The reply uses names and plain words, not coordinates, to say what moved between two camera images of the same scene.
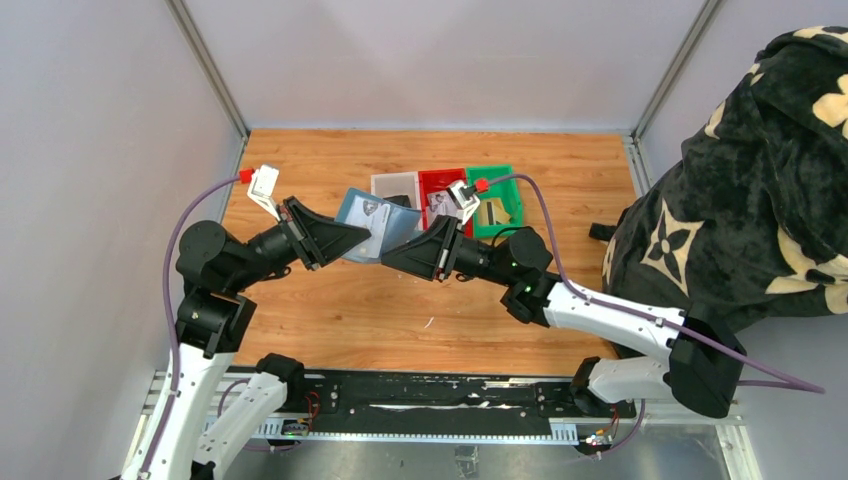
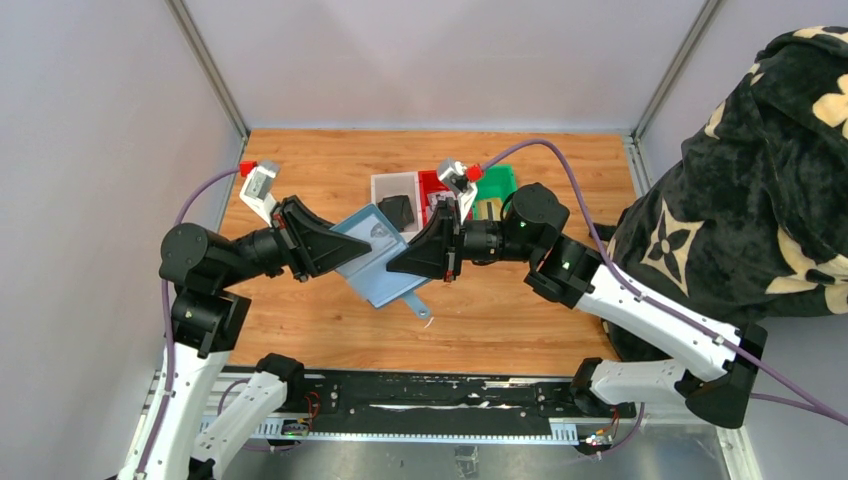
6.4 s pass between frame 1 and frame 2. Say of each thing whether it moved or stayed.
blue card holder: moved
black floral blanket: stayed
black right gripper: stayed
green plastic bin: stayed
